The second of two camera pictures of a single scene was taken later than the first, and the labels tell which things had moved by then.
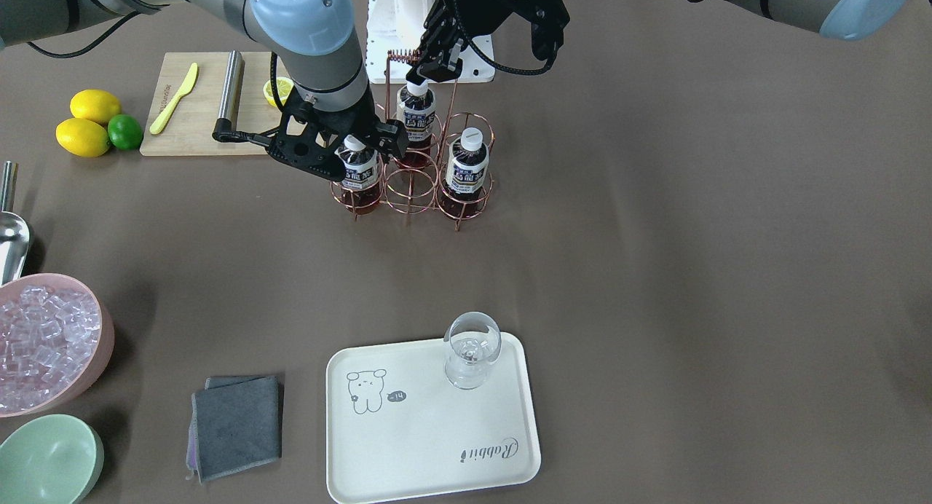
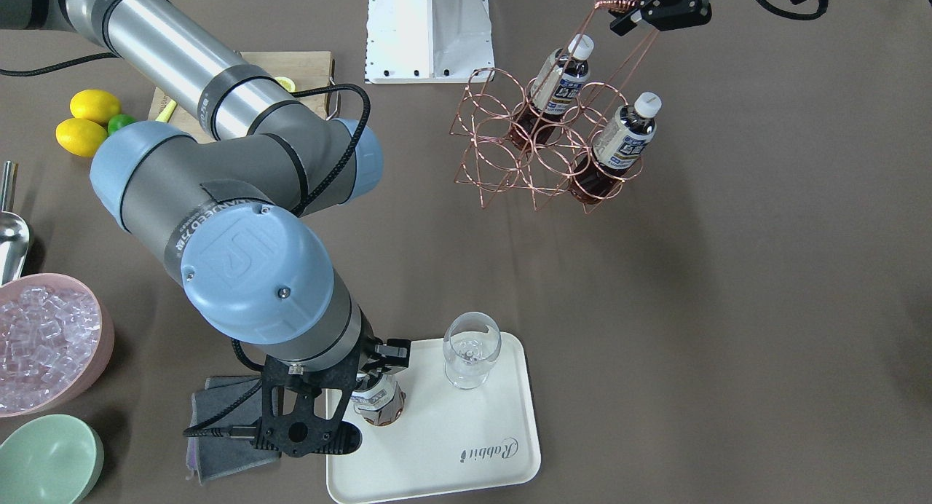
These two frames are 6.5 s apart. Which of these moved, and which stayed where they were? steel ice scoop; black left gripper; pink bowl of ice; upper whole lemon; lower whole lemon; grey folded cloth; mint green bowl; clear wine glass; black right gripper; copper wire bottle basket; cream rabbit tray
Moved: black right gripper; black left gripper; copper wire bottle basket
Stayed: grey folded cloth; pink bowl of ice; clear wine glass; lower whole lemon; upper whole lemon; cream rabbit tray; steel ice scoop; mint green bowl
